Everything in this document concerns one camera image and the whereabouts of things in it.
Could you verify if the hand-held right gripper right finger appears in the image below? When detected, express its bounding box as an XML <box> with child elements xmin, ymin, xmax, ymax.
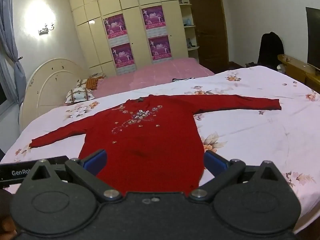
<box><xmin>189</xmin><ymin>151</ymin><xmax>288</xmax><ymax>203</ymax></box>

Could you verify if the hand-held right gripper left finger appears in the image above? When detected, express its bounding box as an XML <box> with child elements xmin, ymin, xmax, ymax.
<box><xmin>22</xmin><ymin>149</ymin><xmax>123</xmax><ymax>203</ymax></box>

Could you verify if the red embroidered sweater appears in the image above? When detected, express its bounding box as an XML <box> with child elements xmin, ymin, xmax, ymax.
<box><xmin>29</xmin><ymin>94</ymin><xmax>282</xmax><ymax>197</ymax></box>

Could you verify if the floral white bed sheet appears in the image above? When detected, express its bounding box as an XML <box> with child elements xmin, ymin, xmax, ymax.
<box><xmin>0</xmin><ymin>65</ymin><xmax>320</xmax><ymax>233</ymax></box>

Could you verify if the orange striped cushion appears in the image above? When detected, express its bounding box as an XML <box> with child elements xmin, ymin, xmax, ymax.
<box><xmin>85</xmin><ymin>76</ymin><xmax>105</xmax><ymax>90</ymax></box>

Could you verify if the cream bed headboard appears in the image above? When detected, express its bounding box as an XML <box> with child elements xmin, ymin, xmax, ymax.
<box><xmin>19</xmin><ymin>58</ymin><xmax>90</xmax><ymax>132</ymax></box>

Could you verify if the pink bed sheet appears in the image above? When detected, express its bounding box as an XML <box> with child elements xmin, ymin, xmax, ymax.
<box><xmin>96</xmin><ymin>57</ymin><xmax>215</xmax><ymax>98</ymax></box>

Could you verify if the wooden television cabinet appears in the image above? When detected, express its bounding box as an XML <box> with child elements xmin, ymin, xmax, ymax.
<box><xmin>277</xmin><ymin>54</ymin><xmax>320</xmax><ymax>93</ymax></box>

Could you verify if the black garment on chair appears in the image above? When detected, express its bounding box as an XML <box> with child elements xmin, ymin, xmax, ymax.
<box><xmin>257</xmin><ymin>32</ymin><xmax>285</xmax><ymax>67</ymax></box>

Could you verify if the grey curtain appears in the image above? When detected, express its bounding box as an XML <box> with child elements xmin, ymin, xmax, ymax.
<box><xmin>0</xmin><ymin>0</ymin><xmax>27</xmax><ymax>103</ymax></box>

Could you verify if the cream corner shelf unit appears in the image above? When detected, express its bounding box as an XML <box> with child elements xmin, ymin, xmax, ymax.
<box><xmin>176</xmin><ymin>0</ymin><xmax>200</xmax><ymax>58</ymax></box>

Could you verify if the brown wooden door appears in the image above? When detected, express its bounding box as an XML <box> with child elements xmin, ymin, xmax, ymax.
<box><xmin>187</xmin><ymin>0</ymin><xmax>229</xmax><ymax>67</ymax></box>

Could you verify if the black television screen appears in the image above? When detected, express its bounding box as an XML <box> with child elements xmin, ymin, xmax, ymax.
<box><xmin>305</xmin><ymin>7</ymin><xmax>320</xmax><ymax>70</ymax></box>

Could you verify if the cream wardrobe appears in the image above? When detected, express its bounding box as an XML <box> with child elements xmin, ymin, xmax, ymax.
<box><xmin>66</xmin><ymin>0</ymin><xmax>189</xmax><ymax>77</ymax></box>

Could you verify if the purple wall poster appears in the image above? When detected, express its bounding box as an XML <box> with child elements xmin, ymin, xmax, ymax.
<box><xmin>148</xmin><ymin>35</ymin><xmax>173</xmax><ymax>62</ymax></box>
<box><xmin>111</xmin><ymin>42</ymin><xmax>135</xmax><ymax>69</ymax></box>
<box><xmin>141</xmin><ymin>5</ymin><xmax>167</xmax><ymax>30</ymax></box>
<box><xmin>103</xmin><ymin>13</ymin><xmax>128</xmax><ymax>40</ymax></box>

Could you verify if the wall lamp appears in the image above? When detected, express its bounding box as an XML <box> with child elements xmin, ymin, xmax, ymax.
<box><xmin>38</xmin><ymin>22</ymin><xmax>55</xmax><ymax>35</ymax></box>

